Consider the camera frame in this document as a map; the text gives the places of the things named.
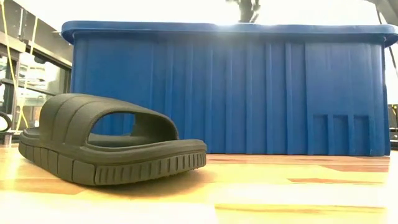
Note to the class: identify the grey metal frame beam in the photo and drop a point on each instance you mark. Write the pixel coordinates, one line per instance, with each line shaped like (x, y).
(46, 35)

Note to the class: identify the black equipment rack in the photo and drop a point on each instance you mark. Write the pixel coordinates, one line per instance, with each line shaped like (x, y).
(393, 124)

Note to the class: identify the dark green foam slide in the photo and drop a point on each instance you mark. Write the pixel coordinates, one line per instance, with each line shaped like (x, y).
(62, 161)

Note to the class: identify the dark framed glass window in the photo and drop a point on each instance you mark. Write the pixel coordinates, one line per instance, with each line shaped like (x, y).
(43, 77)

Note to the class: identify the blue ribbed plastic bin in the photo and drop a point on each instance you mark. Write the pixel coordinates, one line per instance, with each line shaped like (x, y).
(224, 93)

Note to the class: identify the silver metal post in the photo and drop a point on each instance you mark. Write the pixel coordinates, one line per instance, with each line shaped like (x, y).
(7, 140)

